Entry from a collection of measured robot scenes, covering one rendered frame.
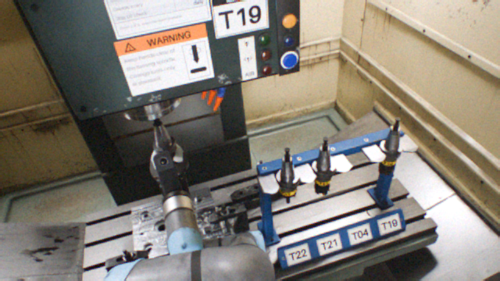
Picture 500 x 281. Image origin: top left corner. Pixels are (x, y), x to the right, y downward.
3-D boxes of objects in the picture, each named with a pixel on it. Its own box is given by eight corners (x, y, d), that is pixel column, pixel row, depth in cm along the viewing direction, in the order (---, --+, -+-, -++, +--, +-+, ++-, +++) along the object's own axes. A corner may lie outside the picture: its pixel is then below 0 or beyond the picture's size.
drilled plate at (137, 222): (226, 244, 118) (223, 236, 114) (139, 271, 113) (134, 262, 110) (211, 194, 135) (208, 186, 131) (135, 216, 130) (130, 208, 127)
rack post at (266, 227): (280, 242, 121) (277, 184, 101) (266, 247, 120) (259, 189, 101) (270, 219, 128) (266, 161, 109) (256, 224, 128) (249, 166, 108)
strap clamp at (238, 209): (249, 229, 126) (245, 202, 116) (213, 240, 124) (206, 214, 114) (247, 222, 129) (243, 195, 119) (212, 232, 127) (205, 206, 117)
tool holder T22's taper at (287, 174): (293, 168, 101) (293, 151, 97) (297, 179, 98) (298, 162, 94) (277, 172, 101) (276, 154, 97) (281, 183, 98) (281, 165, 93)
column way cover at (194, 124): (227, 144, 162) (210, 37, 128) (123, 171, 155) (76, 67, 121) (225, 136, 166) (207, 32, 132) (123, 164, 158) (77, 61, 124)
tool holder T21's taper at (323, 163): (325, 158, 104) (326, 140, 99) (334, 167, 100) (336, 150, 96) (312, 164, 102) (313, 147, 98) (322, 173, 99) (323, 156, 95)
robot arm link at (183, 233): (174, 272, 80) (166, 251, 74) (168, 232, 88) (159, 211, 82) (208, 261, 81) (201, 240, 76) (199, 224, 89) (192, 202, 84)
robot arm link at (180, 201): (160, 211, 82) (194, 202, 84) (158, 197, 86) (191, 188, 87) (168, 230, 87) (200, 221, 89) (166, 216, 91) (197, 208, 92)
